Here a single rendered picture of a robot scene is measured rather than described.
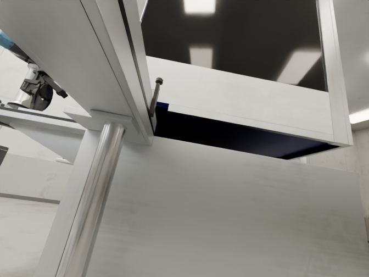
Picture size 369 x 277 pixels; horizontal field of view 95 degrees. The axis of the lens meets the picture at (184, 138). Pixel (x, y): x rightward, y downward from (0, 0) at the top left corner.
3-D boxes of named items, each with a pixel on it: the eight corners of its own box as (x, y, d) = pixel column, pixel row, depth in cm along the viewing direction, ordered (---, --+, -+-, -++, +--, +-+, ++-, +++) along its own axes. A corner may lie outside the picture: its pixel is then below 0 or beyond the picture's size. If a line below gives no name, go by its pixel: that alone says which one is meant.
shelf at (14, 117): (140, 163, 127) (141, 160, 127) (110, 134, 60) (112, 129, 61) (76, 151, 125) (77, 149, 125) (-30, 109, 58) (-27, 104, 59)
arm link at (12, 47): (9, 32, 102) (5, 22, 69) (32, 45, 110) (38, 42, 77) (0, 48, 102) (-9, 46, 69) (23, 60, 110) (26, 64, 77)
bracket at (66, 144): (90, 170, 67) (100, 139, 71) (86, 170, 64) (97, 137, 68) (1, 155, 65) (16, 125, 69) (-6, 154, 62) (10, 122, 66)
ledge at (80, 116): (126, 136, 58) (127, 130, 59) (114, 121, 46) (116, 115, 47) (85, 128, 58) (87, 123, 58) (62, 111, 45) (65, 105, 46)
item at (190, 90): (214, 178, 263) (221, 114, 296) (353, 145, 66) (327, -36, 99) (150, 167, 259) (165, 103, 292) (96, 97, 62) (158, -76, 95)
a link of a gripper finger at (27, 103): (20, 114, 70) (29, 95, 73) (34, 117, 70) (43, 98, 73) (13, 111, 67) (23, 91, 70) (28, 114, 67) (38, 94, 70)
